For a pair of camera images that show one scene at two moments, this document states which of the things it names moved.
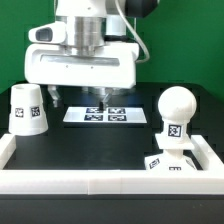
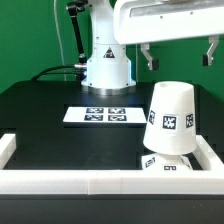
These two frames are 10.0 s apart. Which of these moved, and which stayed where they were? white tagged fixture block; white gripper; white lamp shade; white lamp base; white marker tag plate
Moved: white gripper; white lamp shade
Stayed: white tagged fixture block; white marker tag plate; white lamp base
